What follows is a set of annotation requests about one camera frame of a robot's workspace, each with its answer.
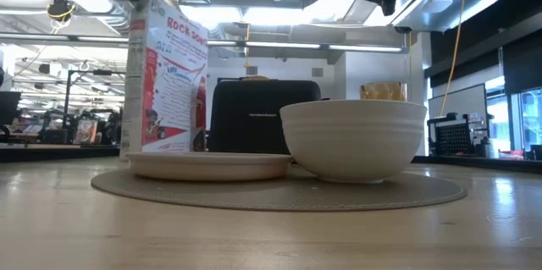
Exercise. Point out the white partition board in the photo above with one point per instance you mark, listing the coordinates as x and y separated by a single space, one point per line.
459 100

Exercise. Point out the black toaster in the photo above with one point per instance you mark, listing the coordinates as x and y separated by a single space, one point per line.
250 117

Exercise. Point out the round beige placemat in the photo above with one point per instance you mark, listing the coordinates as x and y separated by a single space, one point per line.
275 196

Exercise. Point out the long ceiling light strip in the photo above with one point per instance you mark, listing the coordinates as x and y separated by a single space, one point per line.
296 45

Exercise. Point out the black upright stand pole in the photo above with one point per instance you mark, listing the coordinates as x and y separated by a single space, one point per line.
67 98

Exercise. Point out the cream shallow plate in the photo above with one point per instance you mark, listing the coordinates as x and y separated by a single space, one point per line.
207 166

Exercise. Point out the black pegboard rack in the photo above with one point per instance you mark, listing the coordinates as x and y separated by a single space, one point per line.
455 135

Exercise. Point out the black monitor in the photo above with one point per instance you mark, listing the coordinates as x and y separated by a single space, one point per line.
8 107

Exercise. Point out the white and red cereal box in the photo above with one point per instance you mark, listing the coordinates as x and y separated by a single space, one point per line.
169 88

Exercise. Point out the white ribbed bowl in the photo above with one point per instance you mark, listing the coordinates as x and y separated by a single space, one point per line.
353 139

